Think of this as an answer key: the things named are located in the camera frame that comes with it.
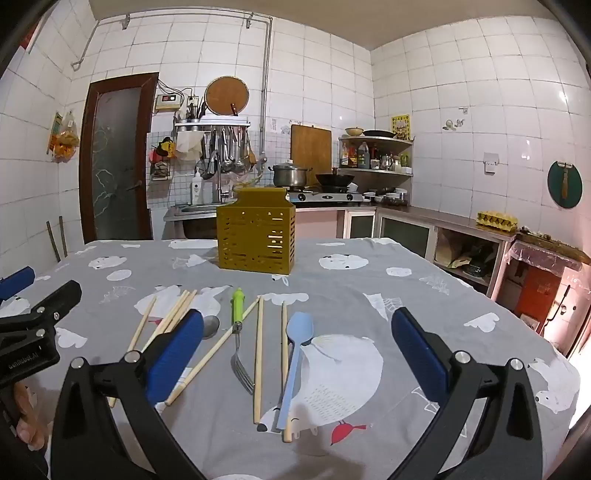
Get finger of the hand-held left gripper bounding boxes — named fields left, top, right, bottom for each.
left=0, top=266, right=36, bottom=302
left=0, top=280, right=83, bottom=331

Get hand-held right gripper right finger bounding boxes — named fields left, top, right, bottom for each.
left=387, top=307, right=543, bottom=480

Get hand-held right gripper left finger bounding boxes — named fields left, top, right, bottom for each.
left=50, top=308, right=206, bottom=480

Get wooden chopstick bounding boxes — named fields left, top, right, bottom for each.
left=253, top=296, right=264, bottom=425
left=281, top=302, right=293, bottom=444
left=157, top=289, right=198, bottom=337
left=164, top=298, right=260, bottom=408
left=109, top=296, right=158, bottom=409
left=142, top=290, right=191, bottom=354

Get green-handled metal fork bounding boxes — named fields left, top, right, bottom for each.
left=230, top=288, right=256, bottom=396

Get light blue silicone spoon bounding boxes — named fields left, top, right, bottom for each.
left=276, top=312, right=315, bottom=432

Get yellow perforated utensil holder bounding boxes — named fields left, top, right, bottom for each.
left=216, top=187, right=296, bottom=276

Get row of hanging metal utensils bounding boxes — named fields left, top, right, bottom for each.
left=196, top=128, right=257, bottom=178

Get person's left hand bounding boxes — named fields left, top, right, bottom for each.
left=11, top=383, right=47, bottom=451

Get thin wooden stick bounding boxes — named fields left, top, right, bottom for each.
left=46, top=220, right=61, bottom=261

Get grey printed tablecloth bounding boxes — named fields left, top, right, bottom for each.
left=0, top=237, right=581, bottom=480

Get kitchen counter with cabinets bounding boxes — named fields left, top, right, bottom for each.
left=164, top=203, right=517, bottom=298

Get steel sink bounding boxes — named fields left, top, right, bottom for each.
left=164, top=203, right=221, bottom=241

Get brown frosted glass door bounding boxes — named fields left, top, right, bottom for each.
left=79, top=72, right=160, bottom=256

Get hanging plastic bag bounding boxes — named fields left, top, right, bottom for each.
left=52, top=111, right=80, bottom=162

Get hanging colourful packet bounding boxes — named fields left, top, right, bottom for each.
left=46, top=113, right=63, bottom=155

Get yellow egg carton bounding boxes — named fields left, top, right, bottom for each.
left=476, top=211, right=519, bottom=229

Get cluster of small bowls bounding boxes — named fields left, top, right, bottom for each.
left=365, top=187, right=409, bottom=206

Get side table with lace cloth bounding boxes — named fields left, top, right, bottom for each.
left=505, top=228, right=585, bottom=324

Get metal faucet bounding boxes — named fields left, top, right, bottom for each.
left=205, top=152, right=232, bottom=204

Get hanging red yellow scrubbers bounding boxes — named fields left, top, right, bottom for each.
left=151, top=137, right=177, bottom=162

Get steel gas stove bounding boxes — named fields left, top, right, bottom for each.
left=288, top=187, right=365, bottom=206

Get metal corner shelf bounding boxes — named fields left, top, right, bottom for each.
left=338, top=135, right=414, bottom=178

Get black wok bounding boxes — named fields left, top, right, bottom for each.
left=315, top=170, right=356, bottom=193

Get hanging white cloth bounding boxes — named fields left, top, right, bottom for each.
left=177, top=131, right=204, bottom=160

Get row of sauce bottles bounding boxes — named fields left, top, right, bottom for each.
left=340, top=141, right=411, bottom=169

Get steel pot with lid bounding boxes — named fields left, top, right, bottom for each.
left=269, top=159, right=312, bottom=189

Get rectangular wooden cutting board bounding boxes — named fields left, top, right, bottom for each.
left=290, top=124, right=333, bottom=178

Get round bamboo board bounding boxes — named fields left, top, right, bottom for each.
left=204, top=76, right=250, bottom=116

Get green round wall board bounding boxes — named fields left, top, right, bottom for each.
left=547, top=161, right=583, bottom=210

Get wooden-handled hanging brush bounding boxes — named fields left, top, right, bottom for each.
left=556, top=161, right=575, bottom=199

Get metal wall rack shelf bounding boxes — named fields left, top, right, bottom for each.
left=174, top=117, right=252, bottom=132

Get metal wall pipe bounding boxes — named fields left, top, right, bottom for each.
left=71, top=13, right=273, bottom=160

